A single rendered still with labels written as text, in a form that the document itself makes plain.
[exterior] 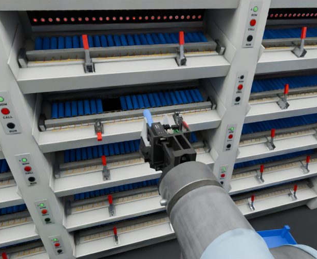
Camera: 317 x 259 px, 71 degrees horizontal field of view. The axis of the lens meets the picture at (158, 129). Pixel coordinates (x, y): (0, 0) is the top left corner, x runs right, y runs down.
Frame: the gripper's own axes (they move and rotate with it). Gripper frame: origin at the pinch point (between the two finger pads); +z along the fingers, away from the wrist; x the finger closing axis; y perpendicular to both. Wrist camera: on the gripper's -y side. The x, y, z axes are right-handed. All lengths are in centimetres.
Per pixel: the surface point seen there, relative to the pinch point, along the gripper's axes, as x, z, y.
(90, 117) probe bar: 14.6, 21.5, -6.0
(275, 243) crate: -65, 1, -79
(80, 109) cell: 17.2, 25.9, -4.9
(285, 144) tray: -66, 17, -28
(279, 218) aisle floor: -78, 13, -79
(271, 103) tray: -54, 20, -8
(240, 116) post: -37.8, 15.5, -9.7
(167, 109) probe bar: -11.1, 20.6, -5.8
